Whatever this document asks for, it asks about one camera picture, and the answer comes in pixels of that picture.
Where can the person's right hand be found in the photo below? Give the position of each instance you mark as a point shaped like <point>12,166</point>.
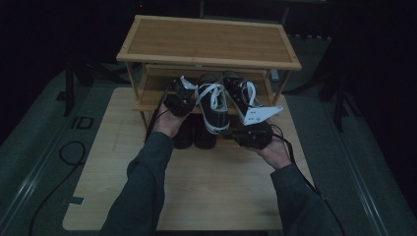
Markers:
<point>277,152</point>

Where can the small white object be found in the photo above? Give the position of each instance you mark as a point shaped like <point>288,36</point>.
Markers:
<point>274,75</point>

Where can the grey tape strip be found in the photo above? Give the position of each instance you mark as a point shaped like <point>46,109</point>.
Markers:
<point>77,200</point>

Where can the black white canvas sneaker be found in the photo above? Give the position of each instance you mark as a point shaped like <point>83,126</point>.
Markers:
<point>214,114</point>
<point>241,95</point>

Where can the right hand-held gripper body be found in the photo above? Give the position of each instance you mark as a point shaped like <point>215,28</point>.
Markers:
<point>257,136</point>

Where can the person's left hand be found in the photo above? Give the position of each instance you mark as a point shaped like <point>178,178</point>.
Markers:
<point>167,123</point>

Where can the wooden three-tier shoe rack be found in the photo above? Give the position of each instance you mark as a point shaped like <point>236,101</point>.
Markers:
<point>209,41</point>

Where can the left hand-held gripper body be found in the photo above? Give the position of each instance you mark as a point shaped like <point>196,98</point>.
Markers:
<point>180,100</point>

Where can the dark metal stand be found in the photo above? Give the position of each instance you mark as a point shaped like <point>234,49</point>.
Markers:
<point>339,98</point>
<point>69,88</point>

